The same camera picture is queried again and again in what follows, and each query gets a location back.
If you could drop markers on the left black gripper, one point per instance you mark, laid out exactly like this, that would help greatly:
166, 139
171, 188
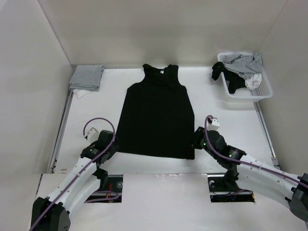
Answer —
114, 148

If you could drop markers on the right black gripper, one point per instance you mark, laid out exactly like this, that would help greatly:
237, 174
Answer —
198, 134

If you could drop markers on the black tank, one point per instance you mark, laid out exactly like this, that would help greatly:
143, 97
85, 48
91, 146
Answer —
157, 117
235, 82

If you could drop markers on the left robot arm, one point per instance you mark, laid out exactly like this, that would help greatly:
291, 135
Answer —
55, 211

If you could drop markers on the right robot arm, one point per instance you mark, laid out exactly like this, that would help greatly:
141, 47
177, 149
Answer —
247, 173

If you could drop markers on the folded white tank top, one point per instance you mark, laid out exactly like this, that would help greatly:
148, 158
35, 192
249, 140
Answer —
80, 93

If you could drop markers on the folded grey tank top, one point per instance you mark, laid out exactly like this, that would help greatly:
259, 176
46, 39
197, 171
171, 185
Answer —
87, 77

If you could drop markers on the white tank top in basket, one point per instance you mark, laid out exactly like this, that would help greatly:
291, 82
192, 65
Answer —
253, 82

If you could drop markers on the grey tank top in basket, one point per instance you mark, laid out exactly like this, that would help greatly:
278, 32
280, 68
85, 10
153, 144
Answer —
245, 66

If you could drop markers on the white plastic basket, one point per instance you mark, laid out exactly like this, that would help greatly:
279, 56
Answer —
245, 95

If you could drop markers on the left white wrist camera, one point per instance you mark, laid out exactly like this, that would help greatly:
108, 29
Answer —
92, 135

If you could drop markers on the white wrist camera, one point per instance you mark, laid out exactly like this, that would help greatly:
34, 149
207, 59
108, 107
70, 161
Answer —
213, 124
92, 135

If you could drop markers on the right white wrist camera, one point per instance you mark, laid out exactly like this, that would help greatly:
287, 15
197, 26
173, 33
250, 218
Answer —
213, 124

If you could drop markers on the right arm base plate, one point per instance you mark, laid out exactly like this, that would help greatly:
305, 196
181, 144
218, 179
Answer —
222, 191

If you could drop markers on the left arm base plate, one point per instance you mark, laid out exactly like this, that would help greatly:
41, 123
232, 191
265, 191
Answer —
109, 192

